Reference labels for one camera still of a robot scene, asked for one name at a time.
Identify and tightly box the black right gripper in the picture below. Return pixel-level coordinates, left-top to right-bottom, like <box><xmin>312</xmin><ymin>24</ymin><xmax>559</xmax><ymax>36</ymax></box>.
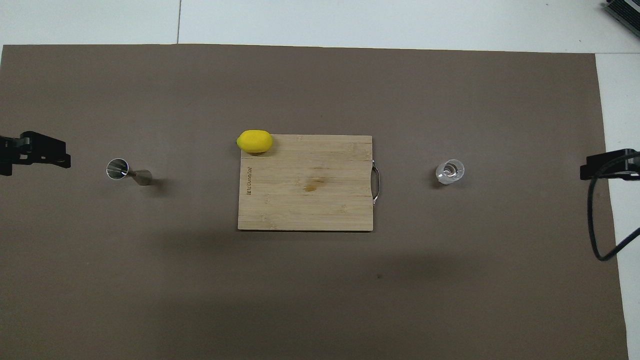
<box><xmin>580</xmin><ymin>148</ymin><xmax>640</xmax><ymax>181</ymax></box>

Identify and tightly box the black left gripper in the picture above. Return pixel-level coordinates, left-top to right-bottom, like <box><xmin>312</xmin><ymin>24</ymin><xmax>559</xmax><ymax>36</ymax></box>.
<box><xmin>0</xmin><ymin>131</ymin><xmax>71</xmax><ymax>177</ymax></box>

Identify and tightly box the steel double jigger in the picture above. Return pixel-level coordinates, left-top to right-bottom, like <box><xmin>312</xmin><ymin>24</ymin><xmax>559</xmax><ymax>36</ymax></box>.
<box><xmin>106</xmin><ymin>158</ymin><xmax>153</xmax><ymax>187</ymax></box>

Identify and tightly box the clear glass cup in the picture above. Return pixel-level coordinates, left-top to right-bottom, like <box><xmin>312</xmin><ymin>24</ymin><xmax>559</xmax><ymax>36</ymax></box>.
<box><xmin>435</xmin><ymin>158</ymin><xmax>465</xmax><ymax>186</ymax></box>

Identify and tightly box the grey ribbed device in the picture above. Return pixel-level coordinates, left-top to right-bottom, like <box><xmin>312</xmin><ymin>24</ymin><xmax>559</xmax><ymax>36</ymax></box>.
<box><xmin>602</xmin><ymin>0</ymin><xmax>640</xmax><ymax>38</ymax></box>

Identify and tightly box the brown paper table mat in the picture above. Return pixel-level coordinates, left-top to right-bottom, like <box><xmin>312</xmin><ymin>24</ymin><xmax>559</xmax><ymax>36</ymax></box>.
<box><xmin>0</xmin><ymin>44</ymin><xmax>630</xmax><ymax>360</ymax></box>

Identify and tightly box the yellow lemon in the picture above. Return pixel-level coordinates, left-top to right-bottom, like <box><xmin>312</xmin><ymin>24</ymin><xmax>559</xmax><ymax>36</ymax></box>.
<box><xmin>236</xmin><ymin>129</ymin><xmax>274</xmax><ymax>154</ymax></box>

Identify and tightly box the bamboo cutting board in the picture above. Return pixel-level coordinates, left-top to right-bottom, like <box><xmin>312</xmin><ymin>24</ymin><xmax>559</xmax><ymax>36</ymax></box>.
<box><xmin>237</xmin><ymin>134</ymin><xmax>381</xmax><ymax>232</ymax></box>

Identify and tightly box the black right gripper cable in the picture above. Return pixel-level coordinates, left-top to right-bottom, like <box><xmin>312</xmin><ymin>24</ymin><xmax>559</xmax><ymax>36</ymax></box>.
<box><xmin>588</xmin><ymin>152</ymin><xmax>640</xmax><ymax>262</ymax></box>

